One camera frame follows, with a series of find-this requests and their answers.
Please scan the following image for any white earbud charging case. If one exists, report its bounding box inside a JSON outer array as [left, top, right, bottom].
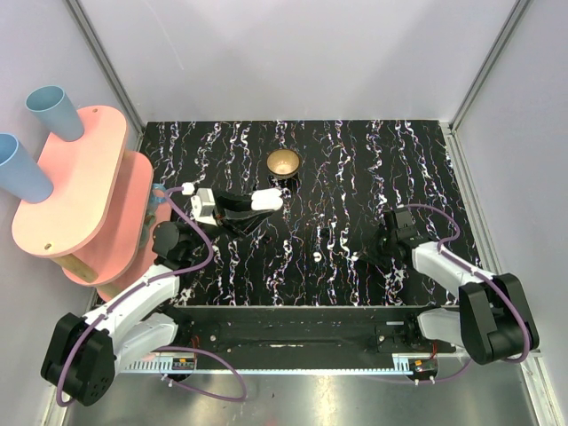
[[250, 188, 283, 211]]

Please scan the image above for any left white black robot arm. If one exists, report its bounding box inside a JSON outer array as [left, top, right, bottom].
[[40, 183, 283, 407]]

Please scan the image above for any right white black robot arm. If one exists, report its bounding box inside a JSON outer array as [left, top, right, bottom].
[[355, 206, 540, 365]]

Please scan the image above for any gold metal bowl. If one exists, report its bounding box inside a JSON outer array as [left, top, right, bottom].
[[266, 149, 301, 179]]

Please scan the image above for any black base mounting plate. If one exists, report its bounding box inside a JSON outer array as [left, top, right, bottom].
[[159, 306, 455, 375]]

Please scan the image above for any pink two-tier wooden shelf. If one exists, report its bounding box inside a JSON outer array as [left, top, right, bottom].
[[12, 106, 155, 301]]

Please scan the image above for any rear light blue cup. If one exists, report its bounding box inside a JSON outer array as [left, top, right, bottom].
[[25, 85, 84, 142]]

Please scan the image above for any light blue cup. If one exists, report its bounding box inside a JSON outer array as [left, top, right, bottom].
[[25, 85, 84, 142], [1, 133, 53, 203]]

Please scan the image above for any front light blue cup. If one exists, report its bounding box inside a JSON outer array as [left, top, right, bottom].
[[1, 133, 53, 203]]

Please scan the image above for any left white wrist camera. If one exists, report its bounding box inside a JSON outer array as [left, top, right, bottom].
[[181, 182, 216, 225]]

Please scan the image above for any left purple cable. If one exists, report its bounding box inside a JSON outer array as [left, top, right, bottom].
[[55, 185, 248, 407]]

